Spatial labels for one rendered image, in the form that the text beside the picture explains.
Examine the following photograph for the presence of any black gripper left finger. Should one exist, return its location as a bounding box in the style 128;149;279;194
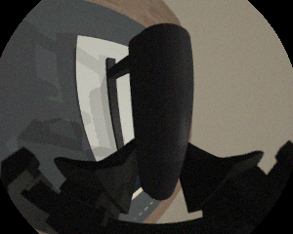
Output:
53;138;139;214

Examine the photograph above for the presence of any tan tile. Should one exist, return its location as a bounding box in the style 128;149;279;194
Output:
132;176;143;200

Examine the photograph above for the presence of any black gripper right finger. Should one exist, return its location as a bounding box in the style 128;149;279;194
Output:
179;143;264;214

